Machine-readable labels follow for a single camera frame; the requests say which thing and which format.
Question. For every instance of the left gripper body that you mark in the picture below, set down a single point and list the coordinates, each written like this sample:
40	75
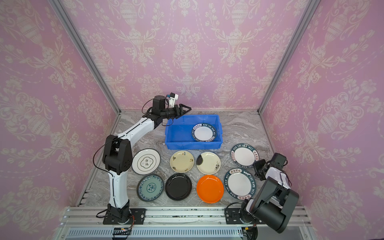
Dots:
166	113

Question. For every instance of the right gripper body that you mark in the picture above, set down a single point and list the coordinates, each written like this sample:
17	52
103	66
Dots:
260	169

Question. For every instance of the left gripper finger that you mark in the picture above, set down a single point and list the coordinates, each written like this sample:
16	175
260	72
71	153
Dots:
173	116
182	109

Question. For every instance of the small green-rim plate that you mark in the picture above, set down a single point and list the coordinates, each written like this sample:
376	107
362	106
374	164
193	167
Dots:
204	132
244	155

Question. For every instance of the cream plate small motifs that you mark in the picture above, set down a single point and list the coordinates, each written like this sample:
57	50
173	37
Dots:
182	161

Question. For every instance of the cream plate black ink blot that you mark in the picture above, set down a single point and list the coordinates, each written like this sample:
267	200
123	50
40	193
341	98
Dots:
208	163

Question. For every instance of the orange plate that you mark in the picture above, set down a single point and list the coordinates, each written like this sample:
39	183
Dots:
210	189

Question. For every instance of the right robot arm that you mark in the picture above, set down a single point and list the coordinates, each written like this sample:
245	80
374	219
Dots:
276	201

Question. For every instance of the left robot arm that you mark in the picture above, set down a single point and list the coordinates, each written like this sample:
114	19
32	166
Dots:
118	156

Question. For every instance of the blue plastic bin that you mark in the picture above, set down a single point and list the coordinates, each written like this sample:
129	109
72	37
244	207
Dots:
178	133

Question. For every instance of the large green-rim white plate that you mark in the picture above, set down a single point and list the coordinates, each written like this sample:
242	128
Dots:
240	184

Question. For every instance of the white plate black flower outline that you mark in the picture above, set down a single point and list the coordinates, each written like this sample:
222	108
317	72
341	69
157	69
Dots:
146	161

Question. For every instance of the teal patterned plate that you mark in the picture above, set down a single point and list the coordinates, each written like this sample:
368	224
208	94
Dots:
150	188

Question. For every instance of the small circuit board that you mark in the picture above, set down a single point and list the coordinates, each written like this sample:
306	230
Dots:
122	232

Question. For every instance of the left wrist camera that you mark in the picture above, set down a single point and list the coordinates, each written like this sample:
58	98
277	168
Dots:
172	98

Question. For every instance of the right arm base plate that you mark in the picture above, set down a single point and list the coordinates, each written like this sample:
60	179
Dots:
233	216

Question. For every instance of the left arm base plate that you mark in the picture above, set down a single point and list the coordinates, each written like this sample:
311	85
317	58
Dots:
134	216

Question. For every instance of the aluminium front rail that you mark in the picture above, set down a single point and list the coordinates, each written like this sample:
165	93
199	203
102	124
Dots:
161	223

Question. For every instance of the left corner aluminium post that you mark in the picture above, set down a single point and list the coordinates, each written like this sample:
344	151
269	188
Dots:
75	36

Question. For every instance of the corner aluminium post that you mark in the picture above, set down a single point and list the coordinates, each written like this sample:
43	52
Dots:
289	52
75	36

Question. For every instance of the right corner aluminium post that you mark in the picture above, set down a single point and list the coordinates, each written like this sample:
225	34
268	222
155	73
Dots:
289	52

